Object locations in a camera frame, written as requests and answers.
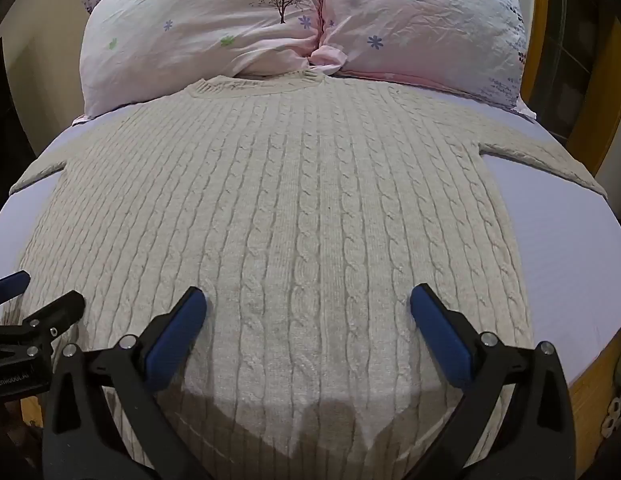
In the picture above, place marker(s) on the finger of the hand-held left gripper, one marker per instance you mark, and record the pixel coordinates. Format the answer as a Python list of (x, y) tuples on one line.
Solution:
[(8, 284), (58, 312)]

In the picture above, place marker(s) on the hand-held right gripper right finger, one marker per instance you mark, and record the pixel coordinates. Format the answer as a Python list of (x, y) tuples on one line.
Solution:
[(440, 329)]

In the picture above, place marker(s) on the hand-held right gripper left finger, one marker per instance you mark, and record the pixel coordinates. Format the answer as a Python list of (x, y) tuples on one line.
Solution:
[(176, 329)]

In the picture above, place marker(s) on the pink floral pillow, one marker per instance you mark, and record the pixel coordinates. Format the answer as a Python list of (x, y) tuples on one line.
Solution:
[(300, 15)]

